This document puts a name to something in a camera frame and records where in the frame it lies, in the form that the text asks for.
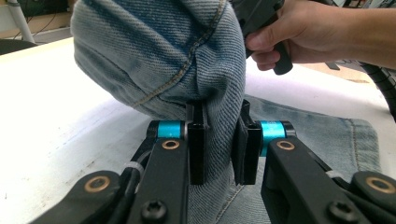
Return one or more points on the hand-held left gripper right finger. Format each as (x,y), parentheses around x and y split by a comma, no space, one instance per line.
(247,149)

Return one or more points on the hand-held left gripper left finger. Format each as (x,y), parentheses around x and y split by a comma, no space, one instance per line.
(196,149)

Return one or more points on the light blue denim skirt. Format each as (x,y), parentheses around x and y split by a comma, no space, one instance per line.
(149,46)

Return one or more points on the black tape piece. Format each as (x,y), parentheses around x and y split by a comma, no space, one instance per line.
(333,66)

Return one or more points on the light wooden table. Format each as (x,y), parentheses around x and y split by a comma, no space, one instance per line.
(348,74)

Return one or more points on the white foam mat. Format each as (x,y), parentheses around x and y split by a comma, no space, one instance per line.
(46,124)

